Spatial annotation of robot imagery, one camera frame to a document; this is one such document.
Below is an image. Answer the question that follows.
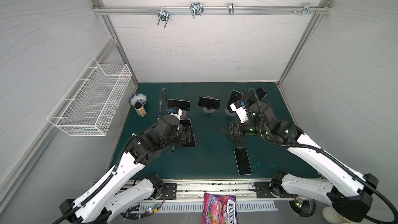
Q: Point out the purple phone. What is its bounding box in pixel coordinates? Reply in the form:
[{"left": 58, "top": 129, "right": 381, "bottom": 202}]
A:
[{"left": 180, "top": 119, "right": 196, "bottom": 148}]

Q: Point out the white-edged phone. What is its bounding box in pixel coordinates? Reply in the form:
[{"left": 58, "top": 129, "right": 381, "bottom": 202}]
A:
[{"left": 234, "top": 147, "right": 252, "bottom": 175}]

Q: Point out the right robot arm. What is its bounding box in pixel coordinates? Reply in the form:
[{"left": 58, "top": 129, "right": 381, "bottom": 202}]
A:
[{"left": 225, "top": 88, "right": 398, "bottom": 224}]

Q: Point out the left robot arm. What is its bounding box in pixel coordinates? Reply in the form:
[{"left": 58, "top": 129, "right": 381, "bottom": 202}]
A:
[{"left": 55, "top": 88, "right": 194, "bottom": 224}]

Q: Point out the round stand of upright phone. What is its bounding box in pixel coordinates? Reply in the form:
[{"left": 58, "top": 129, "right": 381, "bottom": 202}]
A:
[{"left": 225, "top": 108, "right": 236, "bottom": 117}]

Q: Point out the upright phone on round stand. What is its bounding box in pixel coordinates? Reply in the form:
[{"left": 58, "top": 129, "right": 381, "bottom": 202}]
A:
[{"left": 227, "top": 90, "right": 243, "bottom": 111}]

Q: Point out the far left landscape phone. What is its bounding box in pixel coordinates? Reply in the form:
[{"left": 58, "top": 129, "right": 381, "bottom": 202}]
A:
[{"left": 167, "top": 99, "right": 190, "bottom": 111}]

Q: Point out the landscape phone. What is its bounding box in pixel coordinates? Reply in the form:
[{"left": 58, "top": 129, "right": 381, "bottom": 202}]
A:
[
  {"left": 198, "top": 96, "right": 221, "bottom": 110},
  {"left": 167, "top": 99, "right": 190, "bottom": 111}
]

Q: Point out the tilted far right phone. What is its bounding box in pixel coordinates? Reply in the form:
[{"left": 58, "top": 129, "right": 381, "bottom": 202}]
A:
[{"left": 256, "top": 87, "right": 267, "bottom": 101}]

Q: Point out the middle landscape phone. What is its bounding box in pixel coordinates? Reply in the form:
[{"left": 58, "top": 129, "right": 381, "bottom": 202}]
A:
[{"left": 198, "top": 96, "right": 221, "bottom": 110}]

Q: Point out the blue white bowl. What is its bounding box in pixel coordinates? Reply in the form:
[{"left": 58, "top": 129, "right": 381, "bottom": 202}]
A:
[{"left": 129, "top": 93, "right": 147, "bottom": 106}]

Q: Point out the Fox's candy bag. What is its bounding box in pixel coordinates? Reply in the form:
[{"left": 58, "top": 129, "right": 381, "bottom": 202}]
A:
[{"left": 202, "top": 193, "right": 238, "bottom": 224}]

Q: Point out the white round container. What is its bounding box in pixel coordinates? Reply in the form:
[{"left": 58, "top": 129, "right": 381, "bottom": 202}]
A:
[{"left": 322, "top": 206, "right": 343, "bottom": 224}]

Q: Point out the metal clamp small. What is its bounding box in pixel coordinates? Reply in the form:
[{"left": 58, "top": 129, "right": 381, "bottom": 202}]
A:
[{"left": 229, "top": 3, "right": 235, "bottom": 16}]

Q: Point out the metal clamp left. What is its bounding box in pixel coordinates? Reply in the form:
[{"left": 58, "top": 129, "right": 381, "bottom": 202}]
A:
[{"left": 157, "top": 9, "right": 170, "bottom": 28}]

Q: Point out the metal clamp middle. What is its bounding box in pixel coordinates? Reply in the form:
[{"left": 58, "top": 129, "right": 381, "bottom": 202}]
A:
[{"left": 189, "top": 3, "right": 204, "bottom": 18}]

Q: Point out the metal clamp right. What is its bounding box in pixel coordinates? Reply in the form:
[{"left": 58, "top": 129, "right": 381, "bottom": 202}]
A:
[{"left": 292, "top": 3, "right": 320, "bottom": 16}]

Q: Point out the aluminium crossbar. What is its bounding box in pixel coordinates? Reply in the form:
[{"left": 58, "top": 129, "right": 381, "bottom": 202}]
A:
[{"left": 93, "top": 5, "right": 332, "bottom": 16}]

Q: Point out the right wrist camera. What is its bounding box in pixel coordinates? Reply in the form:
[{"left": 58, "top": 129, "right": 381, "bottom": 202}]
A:
[{"left": 230, "top": 100, "right": 249, "bottom": 123}]

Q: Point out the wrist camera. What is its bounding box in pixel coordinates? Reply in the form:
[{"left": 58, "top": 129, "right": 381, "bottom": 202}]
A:
[
  {"left": 230, "top": 100, "right": 249, "bottom": 123},
  {"left": 170, "top": 107, "right": 183, "bottom": 120}
]

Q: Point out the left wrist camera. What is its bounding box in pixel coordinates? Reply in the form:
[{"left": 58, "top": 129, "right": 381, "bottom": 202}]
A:
[{"left": 170, "top": 107, "right": 183, "bottom": 120}]

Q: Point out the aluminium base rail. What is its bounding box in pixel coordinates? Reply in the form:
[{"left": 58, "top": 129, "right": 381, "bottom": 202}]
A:
[{"left": 124, "top": 178, "right": 312, "bottom": 205}]

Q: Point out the white wire basket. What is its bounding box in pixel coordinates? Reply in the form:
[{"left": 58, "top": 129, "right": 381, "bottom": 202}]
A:
[{"left": 47, "top": 58, "right": 132, "bottom": 136}]

